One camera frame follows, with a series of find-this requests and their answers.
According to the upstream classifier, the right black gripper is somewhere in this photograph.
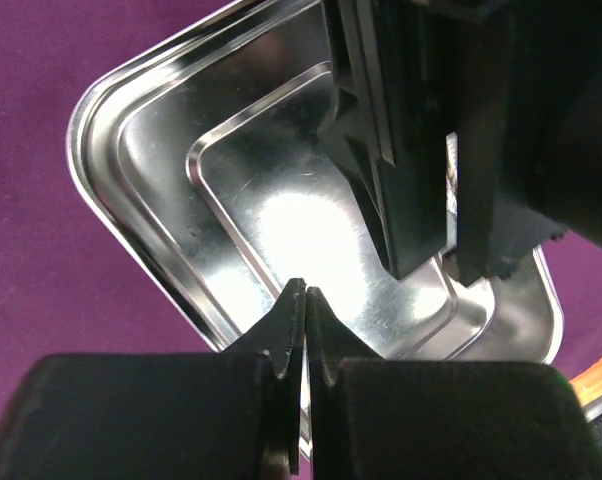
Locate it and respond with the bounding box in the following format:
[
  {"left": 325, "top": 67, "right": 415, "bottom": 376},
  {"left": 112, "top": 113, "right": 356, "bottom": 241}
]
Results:
[{"left": 427, "top": 1, "right": 602, "bottom": 286}]

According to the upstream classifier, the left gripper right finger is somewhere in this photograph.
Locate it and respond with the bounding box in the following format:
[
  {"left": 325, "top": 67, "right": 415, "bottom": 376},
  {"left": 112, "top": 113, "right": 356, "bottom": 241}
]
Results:
[{"left": 306, "top": 287, "right": 602, "bottom": 479}]

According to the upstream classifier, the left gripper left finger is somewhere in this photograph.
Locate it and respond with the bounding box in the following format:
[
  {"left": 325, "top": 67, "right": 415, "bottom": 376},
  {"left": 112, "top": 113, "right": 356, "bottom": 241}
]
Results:
[{"left": 0, "top": 279, "right": 306, "bottom": 479}]

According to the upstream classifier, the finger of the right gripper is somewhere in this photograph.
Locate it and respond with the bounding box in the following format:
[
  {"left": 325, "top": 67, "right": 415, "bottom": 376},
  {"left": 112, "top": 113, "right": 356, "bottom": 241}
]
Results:
[{"left": 319, "top": 1, "right": 454, "bottom": 280}]

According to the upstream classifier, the steel instrument tray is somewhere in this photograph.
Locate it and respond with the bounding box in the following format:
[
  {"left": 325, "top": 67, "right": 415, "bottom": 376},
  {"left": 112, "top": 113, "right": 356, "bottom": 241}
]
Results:
[{"left": 65, "top": 0, "right": 566, "bottom": 459}]

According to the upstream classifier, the purple surgical wrap cloth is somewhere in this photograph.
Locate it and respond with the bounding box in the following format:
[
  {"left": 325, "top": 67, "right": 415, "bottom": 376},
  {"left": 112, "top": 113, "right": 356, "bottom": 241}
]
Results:
[{"left": 0, "top": 0, "right": 602, "bottom": 480}]

